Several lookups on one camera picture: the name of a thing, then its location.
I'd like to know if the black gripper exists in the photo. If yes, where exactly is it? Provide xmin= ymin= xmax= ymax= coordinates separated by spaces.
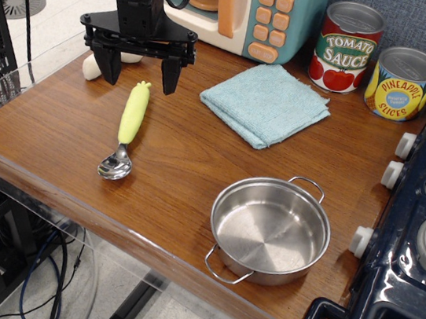
xmin=80 ymin=11 xmax=198 ymax=95

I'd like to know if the white toy mushroom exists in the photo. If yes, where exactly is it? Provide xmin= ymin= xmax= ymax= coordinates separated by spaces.
xmin=82 ymin=52 xmax=142 ymax=81

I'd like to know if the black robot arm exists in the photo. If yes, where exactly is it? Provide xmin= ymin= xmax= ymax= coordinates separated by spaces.
xmin=80 ymin=0 xmax=198 ymax=95

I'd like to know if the red tomato sauce can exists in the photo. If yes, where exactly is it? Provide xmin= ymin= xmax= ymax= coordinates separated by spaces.
xmin=308 ymin=1 xmax=387 ymax=94

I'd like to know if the yellow pineapple slices can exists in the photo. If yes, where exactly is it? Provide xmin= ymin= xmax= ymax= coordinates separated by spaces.
xmin=364 ymin=46 xmax=426 ymax=122

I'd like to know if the light blue folded cloth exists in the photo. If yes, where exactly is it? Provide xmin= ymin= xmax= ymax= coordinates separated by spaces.
xmin=200 ymin=64 xmax=330 ymax=150

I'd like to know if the teal toy microwave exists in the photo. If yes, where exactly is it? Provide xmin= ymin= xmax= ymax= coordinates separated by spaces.
xmin=164 ymin=0 xmax=329 ymax=64

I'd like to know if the round floor vent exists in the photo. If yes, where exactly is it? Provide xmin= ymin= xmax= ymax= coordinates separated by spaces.
xmin=2 ymin=0 xmax=46 ymax=20

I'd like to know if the stainless steel pot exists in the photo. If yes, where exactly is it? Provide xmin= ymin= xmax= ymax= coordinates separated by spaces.
xmin=204 ymin=176 xmax=331 ymax=287

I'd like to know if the black table leg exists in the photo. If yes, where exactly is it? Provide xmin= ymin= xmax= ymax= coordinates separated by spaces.
xmin=109 ymin=273 xmax=165 ymax=319

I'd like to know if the spoon with yellow-green handle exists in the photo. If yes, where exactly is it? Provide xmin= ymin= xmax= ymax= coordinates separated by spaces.
xmin=97 ymin=81 xmax=152 ymax=181

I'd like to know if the blue floor cable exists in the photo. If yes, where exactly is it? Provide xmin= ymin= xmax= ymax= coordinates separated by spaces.
xmin=17 ymin=227 xmax=72 ymax=319

